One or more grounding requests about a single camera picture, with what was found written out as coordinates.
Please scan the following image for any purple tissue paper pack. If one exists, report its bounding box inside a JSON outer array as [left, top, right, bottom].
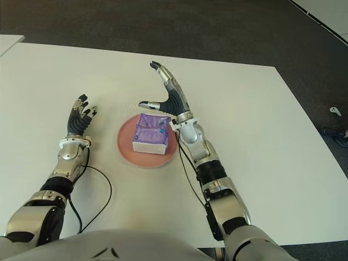
[[131, 113, 172, 156]]

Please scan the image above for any silver robot torso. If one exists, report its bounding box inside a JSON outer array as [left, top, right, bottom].
[[0, 229, 215, 261]]

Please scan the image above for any white side table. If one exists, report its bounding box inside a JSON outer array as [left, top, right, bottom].
[[0, 34, 24, 57]]

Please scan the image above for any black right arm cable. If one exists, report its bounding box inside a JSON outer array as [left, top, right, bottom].
[[176, 133, 219, 240]]

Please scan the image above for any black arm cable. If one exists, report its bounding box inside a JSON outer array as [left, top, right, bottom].
[[176, 133, 219, 240], [67, 152, 113, 234]]

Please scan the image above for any dark shoe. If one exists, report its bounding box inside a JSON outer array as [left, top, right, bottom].
[[322, 126, 348, 147]]

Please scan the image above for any pink round plate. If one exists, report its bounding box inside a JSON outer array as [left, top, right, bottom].
[[116, 114, 179, 168]]

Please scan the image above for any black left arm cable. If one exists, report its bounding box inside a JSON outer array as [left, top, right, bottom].
[[67, 152, 113, 234]]

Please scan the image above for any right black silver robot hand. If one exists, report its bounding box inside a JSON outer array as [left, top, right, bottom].
[[138, 61, 191, 116]]

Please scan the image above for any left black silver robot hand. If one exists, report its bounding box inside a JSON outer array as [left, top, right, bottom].
[[66, 94, 100, 139]]

